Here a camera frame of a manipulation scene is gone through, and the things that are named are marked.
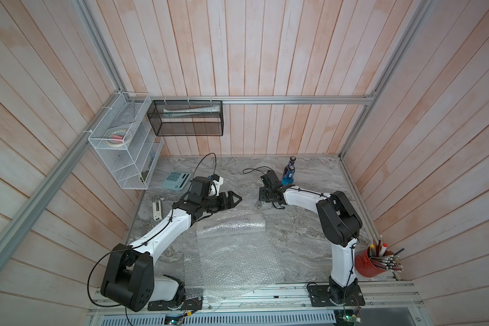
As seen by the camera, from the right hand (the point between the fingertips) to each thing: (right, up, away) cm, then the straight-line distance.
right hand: (263, 193), depth 102 cm
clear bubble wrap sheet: (-16, -25, -18) cm, 35 cm away
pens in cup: (+37, -19, -36) cm, 55 cm away
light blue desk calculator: (-46, +7, +5) cm, 47 cm away
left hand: (-14, -3, -20) cm, 24 cm away
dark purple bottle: (+12, +15, -9) cm, 21 cm away
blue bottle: (+10, +8, -11) cm, 17 cm away
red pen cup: (+35, -25, -28) cm, 51 cm away
